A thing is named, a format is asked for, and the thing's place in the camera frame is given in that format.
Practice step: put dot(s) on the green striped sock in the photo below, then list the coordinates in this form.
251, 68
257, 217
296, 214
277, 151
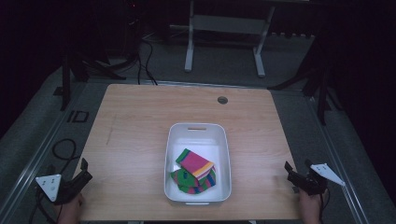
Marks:
186, 183

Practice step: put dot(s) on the white metal desk frame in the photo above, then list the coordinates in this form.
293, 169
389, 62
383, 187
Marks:
227, 24

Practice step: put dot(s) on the white plastic bin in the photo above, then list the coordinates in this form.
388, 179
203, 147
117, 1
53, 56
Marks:
199, 137

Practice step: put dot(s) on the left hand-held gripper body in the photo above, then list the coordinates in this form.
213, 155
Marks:
51, 186

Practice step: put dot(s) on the metal floor rail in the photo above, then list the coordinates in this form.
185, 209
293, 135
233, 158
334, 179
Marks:
336, 161
28, 168

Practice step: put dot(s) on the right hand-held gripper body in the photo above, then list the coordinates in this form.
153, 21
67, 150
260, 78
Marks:
314, 182

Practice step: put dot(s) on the black floor marking tape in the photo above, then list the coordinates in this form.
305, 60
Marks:
77, 116

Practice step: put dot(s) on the person's right hand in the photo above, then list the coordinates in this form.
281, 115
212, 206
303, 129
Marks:
311, 208

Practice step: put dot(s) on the person's left hand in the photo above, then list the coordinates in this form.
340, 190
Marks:
70, 211

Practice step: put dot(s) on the pink striped sock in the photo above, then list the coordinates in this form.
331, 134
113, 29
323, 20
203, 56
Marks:
194, 163

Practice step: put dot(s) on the black tripod stand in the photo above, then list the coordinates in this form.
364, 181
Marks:
322, 93
66, 81

